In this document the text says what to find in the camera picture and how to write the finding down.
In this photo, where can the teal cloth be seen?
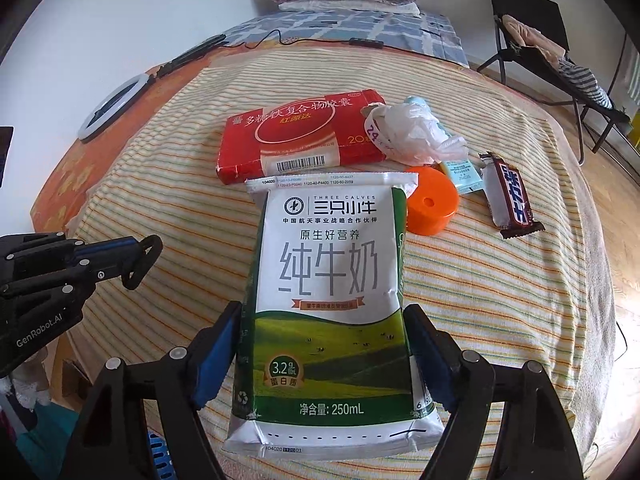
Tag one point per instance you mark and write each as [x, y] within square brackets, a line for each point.
[50, 440]

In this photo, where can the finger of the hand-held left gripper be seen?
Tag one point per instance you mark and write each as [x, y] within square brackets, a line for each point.
[145, 260]
[110, 250]

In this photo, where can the orange bed sheet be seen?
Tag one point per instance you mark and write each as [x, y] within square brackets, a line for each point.
[75, 170]

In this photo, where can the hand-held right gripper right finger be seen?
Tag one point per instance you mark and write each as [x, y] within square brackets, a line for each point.
[430, 360]

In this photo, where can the orange round plastic lid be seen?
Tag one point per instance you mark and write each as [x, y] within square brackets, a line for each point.
[430, 205]

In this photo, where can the light blue tube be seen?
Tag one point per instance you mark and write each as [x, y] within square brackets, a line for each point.
[462, 175]

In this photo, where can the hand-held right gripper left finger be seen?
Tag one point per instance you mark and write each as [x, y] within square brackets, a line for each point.
[215, 357]

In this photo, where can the white and green milk pouch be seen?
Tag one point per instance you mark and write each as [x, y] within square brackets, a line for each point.
[330, 270]

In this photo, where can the blue plastic basket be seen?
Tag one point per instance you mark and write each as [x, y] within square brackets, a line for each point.
[157, 460]

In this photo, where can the brown chocolate bar wrapper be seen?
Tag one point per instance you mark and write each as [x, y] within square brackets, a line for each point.
[512, 195]

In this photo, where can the beige garment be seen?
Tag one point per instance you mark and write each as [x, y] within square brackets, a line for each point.
[530, 35]

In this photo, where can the yellow plastic crate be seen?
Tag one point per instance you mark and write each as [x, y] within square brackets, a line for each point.
[635, 132]

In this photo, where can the striped towel blanket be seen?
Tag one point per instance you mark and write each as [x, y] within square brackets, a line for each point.
[175, 185]

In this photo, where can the black folding chair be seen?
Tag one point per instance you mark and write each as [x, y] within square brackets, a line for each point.
[520, 5]

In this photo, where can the red cardboard box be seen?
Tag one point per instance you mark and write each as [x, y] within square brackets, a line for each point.
[300, 130]

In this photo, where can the black folded tripod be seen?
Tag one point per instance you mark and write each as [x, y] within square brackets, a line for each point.
[192, 53]

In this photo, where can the white fluffy cloth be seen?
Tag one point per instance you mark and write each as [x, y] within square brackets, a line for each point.
[30, 385]

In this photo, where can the blue checked bed sheet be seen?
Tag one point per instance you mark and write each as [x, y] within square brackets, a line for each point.
[345, 25]

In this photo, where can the grey striped garment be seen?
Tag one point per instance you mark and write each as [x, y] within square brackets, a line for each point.
[582, 80]

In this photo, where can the white plastic bag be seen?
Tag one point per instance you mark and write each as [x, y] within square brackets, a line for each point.
[415, 132]

